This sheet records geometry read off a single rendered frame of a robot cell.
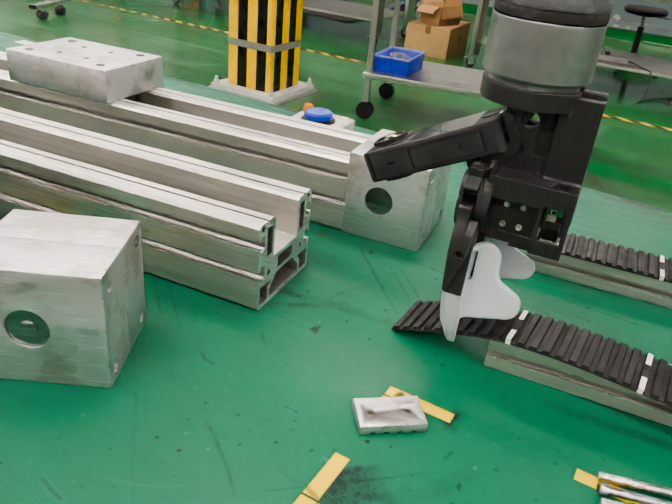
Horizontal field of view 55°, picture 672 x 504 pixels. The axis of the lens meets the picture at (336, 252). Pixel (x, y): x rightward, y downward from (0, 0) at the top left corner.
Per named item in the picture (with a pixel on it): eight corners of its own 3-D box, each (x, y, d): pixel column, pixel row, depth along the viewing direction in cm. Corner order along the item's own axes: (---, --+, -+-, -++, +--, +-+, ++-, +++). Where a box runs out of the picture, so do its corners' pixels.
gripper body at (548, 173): (555, 271, 47) (604, 107, 41) (440, 239, 50) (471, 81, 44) (568, 231, 53) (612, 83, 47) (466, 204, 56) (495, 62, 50)
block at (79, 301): (154, 304, 58) (149, 207, 53) (112, 389, 48) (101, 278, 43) (41, 294, 58) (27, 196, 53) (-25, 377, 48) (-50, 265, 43)
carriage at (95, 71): (164, 105, 90) (162, 55, 87) (109, 125, 81) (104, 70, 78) (73, 84, 95) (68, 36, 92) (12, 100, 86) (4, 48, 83)
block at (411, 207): (447, 212, 81) (460, 139, 77) (416, 252, 71) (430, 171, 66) (379, 194, 84) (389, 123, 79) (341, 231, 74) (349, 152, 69)
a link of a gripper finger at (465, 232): (456, 301, 49) (485, 187, 46) (436, 295, 49) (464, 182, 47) (468, 285, 53) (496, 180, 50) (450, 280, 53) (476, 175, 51)
